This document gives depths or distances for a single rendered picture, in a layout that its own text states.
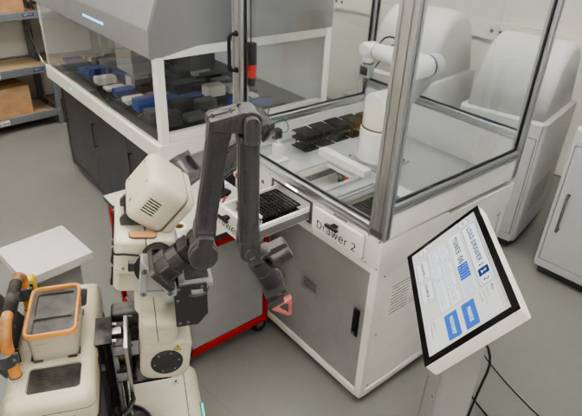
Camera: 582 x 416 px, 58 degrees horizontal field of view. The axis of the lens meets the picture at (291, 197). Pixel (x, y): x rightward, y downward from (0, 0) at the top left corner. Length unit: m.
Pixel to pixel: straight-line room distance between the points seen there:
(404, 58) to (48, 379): 1.46
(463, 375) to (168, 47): 1.96
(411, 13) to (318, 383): 1.79
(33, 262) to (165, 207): 0.97
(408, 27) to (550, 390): 2.01
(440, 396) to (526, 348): 1.36
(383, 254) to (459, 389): 0.55
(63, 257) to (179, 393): 0.73
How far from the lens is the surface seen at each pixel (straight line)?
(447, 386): 1.91
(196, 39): 2.82
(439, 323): 1.62
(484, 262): 1.66
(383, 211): 1.99
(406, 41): 1.77
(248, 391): 2.71
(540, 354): 3.24
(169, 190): 1.49
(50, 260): 2.35
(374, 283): 2.18
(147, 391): 2.39
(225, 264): 2.51
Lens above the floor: 2.06
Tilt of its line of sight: 29 degrees down
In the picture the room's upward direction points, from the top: 3 degrees clockwise
